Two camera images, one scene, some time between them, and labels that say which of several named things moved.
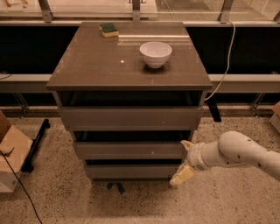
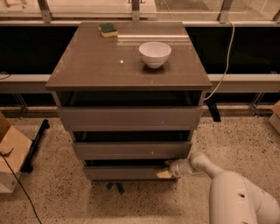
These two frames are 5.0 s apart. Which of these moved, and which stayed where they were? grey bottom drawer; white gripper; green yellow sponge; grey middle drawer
Moved: white gripper
Stayed: grey middle drawer; green yellow sponge; grey bottom drawer
